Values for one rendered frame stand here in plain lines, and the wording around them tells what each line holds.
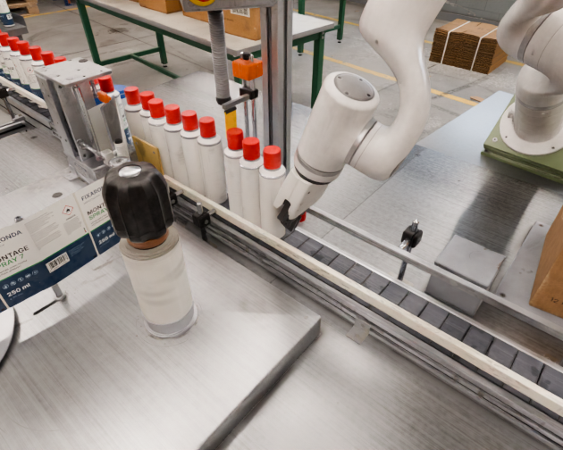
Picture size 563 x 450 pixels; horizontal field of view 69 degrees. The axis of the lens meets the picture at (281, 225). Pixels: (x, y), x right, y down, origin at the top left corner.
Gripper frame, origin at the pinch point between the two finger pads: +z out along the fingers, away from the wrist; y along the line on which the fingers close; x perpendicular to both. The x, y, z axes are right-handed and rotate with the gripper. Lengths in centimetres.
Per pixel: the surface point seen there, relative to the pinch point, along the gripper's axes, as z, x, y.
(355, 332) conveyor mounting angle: 3.2, 23.5, 7.0
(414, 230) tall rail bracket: -10.2, 19.1, -9.0
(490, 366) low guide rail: -11.3, 40.2, 4.6
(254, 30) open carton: 54, -115, -124
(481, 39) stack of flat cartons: 89, -54, -392
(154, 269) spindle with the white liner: -9.2, -3.6, 30.3
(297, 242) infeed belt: 5.6, 3.1, -1.0
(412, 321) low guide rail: -7.0, 28.5, 4.6
